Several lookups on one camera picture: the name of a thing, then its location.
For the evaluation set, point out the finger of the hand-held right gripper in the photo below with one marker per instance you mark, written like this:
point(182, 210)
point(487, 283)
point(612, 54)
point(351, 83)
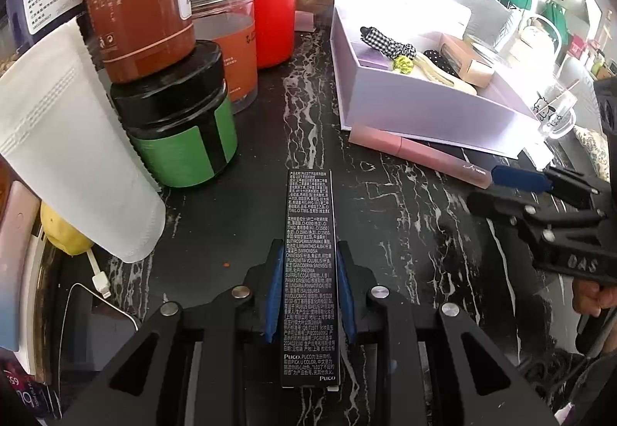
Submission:
point(520, 179)
point(501, 209)

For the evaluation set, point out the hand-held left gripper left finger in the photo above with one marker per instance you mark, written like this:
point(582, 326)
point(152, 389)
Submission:
point(274, 291)

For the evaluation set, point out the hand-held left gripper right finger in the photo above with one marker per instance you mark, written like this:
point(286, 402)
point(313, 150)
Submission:
point(344, 291)

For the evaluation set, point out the black slim carton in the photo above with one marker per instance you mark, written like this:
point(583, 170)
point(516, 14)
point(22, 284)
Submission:
point(311, 262)

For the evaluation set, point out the pink slim carton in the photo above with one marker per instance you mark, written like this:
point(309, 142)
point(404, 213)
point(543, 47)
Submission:
point(414, 156)

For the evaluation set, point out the tan cardboard box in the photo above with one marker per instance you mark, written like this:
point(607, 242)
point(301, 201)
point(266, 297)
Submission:
point(477, 71)

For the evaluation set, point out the cream hair claw clip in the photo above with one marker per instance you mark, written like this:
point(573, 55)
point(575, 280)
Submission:
point(434, 71)

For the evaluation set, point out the lavender gift box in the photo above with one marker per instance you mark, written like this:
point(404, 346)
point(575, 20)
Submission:
point(385, 117)

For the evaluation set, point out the black polka dot scrunchie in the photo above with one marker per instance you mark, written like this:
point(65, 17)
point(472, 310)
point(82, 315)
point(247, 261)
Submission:
point(432, 54)

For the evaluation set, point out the small purple carton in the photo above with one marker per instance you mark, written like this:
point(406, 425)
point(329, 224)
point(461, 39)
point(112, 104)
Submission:
point(371, 59)

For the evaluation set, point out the black white gingham scrunchie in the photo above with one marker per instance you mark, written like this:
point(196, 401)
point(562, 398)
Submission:
point(381, 40)

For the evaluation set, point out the person's right hand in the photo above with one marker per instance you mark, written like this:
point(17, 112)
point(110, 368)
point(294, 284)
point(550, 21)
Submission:
point(595, 298)

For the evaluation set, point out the glass mug cartoon print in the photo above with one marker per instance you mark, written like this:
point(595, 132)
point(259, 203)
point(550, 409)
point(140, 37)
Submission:
point(554, 112)

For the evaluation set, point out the floral cushion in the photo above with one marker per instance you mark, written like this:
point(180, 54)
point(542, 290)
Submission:
point(590, 146)

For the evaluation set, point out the thin stirring stick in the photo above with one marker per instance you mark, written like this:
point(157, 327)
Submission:
point(569, 88)

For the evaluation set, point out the black jar green label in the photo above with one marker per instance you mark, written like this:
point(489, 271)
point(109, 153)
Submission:
point(168, 151)

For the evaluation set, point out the black smartphone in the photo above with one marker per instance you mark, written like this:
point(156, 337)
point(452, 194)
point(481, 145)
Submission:
point(96, 334)

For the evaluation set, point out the yellow lemon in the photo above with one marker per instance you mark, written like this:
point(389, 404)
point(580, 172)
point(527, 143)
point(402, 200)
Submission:
point(62, 233)

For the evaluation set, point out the orange filled clear jar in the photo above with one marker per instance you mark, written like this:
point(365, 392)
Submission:
point(236, 54)

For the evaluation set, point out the pastel gradient device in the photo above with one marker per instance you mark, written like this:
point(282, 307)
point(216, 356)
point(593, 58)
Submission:
point(14, 262)

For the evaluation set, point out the magenta printed packet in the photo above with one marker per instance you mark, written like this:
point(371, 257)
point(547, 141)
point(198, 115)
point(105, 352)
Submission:
point(24, 392)

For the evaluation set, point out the red canister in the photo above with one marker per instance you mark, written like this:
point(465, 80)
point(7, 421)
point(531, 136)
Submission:
point(267, 1)

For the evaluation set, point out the brown filled jar white label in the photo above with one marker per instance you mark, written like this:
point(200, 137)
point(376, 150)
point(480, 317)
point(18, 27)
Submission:
point(135, 11)

